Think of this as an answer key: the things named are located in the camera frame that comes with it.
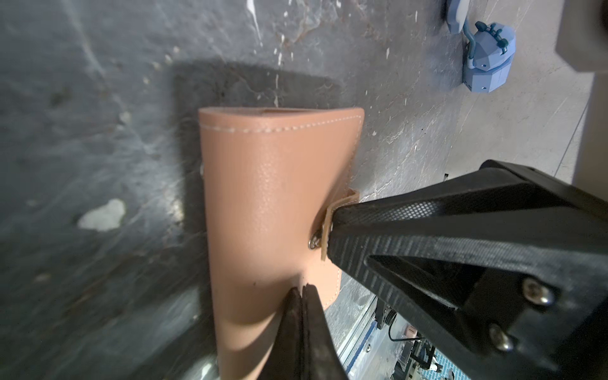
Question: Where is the tan leather card holder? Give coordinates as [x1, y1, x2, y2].
[199, 108, 364, 379]

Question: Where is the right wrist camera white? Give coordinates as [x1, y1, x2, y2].
[555, 0, 608, 203]

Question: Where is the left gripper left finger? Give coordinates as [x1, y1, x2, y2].
[258, 288, 303, 380]

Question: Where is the blue dish brush toy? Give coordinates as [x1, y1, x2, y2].
[446, 0, 516, 93]

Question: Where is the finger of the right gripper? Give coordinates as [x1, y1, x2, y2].
[327, 160, 607, 379]

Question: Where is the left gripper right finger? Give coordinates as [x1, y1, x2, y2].
[302, 284, 348, 380]

